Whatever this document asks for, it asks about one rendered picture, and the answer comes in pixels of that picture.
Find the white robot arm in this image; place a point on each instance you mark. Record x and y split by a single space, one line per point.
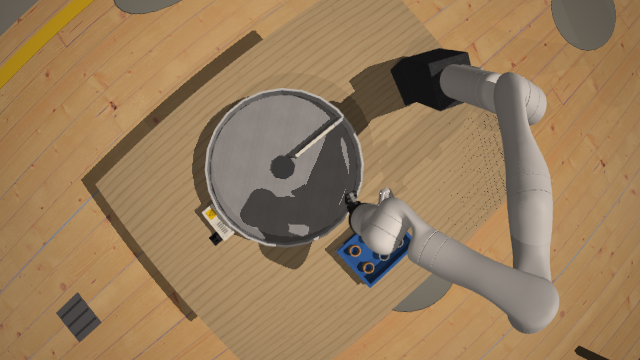
530 301

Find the blue square tray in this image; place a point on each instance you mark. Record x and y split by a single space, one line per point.
367 255

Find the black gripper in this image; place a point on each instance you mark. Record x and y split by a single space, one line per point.
350 200

